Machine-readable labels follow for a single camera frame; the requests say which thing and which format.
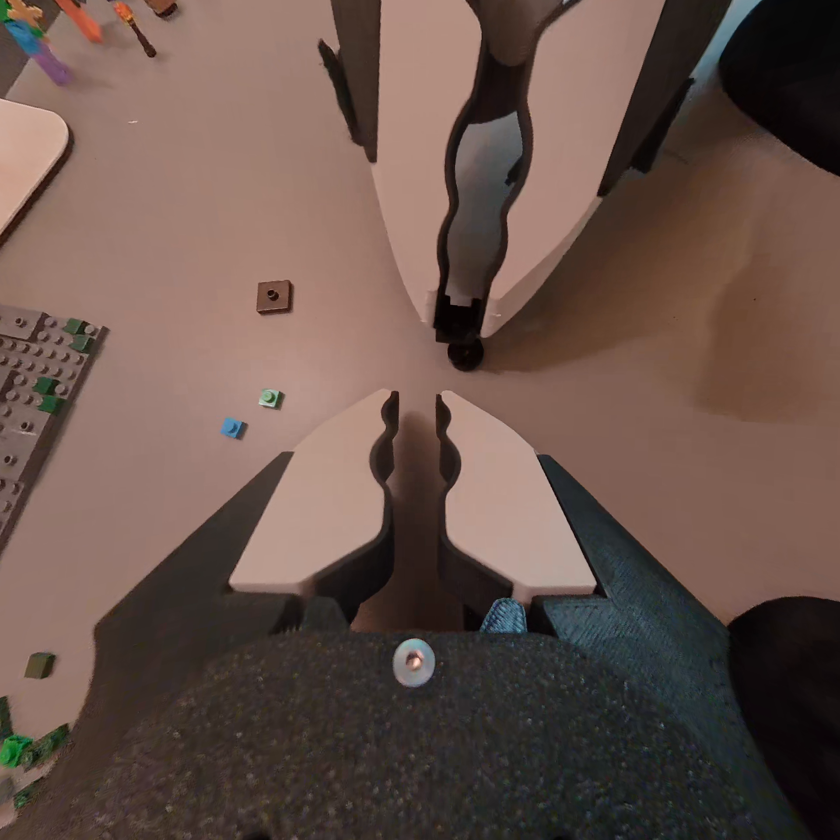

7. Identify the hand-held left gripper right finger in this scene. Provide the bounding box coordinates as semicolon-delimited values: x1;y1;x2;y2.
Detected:
436;390;599;630

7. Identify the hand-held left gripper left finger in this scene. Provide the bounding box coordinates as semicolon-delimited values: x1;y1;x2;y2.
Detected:
227;390;401;627

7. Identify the orange toy minifigure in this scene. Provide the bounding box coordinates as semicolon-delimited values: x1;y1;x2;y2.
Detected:
55;0;106;45

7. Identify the green headed toy minifigure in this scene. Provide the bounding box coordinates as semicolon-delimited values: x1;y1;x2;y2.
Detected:
0;0;74;88

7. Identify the black clawed bracket piece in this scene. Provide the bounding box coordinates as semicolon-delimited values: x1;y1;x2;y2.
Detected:
432;289;488;347

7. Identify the white book stand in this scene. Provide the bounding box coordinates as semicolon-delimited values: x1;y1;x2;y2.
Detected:
0;98;72;248

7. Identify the pile of small bricks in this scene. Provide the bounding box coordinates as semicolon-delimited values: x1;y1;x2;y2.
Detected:
0;694;73;812

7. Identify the grey toy brick building model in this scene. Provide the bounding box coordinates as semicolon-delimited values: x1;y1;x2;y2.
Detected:
0;302;110;560

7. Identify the toy torch piece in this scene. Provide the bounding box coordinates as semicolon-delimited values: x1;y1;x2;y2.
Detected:
112;0;159;60

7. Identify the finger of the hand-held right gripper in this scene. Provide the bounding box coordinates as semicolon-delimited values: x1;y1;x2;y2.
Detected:
371;0;490;330
484;0;665;339

